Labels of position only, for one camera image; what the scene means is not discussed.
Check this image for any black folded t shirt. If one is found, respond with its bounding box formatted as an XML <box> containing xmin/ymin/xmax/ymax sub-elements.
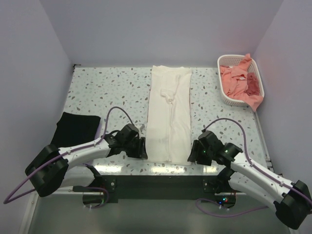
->
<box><xmin>51</xmin><ymin>112</ymin><xmax>101</xmax><ymax>148</ymax></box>

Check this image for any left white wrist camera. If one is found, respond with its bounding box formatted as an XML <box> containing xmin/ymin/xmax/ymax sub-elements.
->
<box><xmin>138</xmin><ymin>124</ymin><xmax>146</xmax><ymax>132</ymax></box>

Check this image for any lavender folded t shirt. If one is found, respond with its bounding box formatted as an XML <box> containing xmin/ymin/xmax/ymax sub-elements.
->
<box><xmin>95</xmin><ymin>122</ymin><xmax>102</xmax><ymax>139</ymax></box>

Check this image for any white t shirt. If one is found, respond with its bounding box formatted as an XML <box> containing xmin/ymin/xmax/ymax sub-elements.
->
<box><xmin>145</xmin><ymin>66</ymin><xmax>192</xmax><ymax>165</ymax></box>

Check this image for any salmon pink t shirt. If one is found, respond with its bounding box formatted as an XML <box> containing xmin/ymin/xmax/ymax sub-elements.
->
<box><xmin>219</xmin><ymin>53</ymin><xmax>264</xmax><ymax>112</ymax></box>

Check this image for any dark pink t shirt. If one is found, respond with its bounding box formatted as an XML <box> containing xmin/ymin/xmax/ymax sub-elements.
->
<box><xmin>246</xmin><ymin>73</ymin><xmax>260</xmax><ymax>96</ymax></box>

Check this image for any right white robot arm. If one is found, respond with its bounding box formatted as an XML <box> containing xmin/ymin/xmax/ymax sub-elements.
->
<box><xmin>188</xmin><ymin>131</ymin><xmax>312</xmax><ymax>230</ymax></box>

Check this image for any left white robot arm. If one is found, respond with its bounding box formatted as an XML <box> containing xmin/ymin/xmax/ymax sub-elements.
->
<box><xmin>25</xmin><ymin>124</ymin><xmax>148</xmax><ymax>197</ymax></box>

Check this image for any white plastic laundry basket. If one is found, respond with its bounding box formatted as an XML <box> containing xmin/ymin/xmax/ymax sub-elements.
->
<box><xmin>217</xmin><ymin>54</ymin><xmax>266</xmax><ymax>108</ymax></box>

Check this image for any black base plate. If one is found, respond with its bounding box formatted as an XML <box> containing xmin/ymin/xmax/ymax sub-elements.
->
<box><xmin>72</xmin><ymin>174</ymin><xmax>247</xmax><ymax>210</ymax></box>

